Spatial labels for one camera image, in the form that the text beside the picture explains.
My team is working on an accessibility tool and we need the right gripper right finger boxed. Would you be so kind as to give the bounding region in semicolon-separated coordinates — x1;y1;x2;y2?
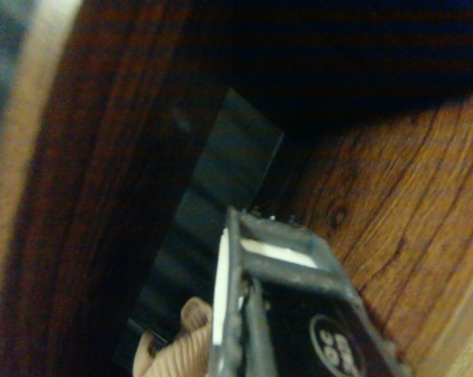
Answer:
208;206;414;377

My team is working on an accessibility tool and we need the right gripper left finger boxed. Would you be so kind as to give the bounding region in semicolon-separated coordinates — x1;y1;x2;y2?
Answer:
211;230;230;346

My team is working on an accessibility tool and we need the beige shoe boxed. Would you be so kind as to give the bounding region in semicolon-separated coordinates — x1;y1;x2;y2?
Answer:
132;296;215;377

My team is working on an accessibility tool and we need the brown shoe rack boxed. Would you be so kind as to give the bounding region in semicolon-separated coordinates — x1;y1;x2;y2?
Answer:
0;0;473;377

